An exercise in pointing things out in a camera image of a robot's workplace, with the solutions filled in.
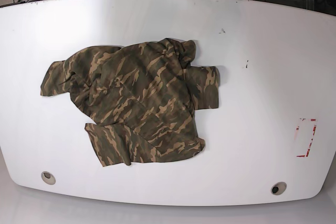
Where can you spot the camouflage t-shirt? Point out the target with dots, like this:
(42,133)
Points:
(141,99)

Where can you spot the left table cable grommet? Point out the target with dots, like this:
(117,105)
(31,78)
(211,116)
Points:
(48,178)

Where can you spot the table cable grommet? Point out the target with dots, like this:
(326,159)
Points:
(278,188)
(48,178)

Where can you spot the right table cable grommet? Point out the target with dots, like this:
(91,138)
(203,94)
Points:
(278,188)

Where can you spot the red tape rectangle marking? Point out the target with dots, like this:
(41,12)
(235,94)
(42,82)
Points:
(304,135)

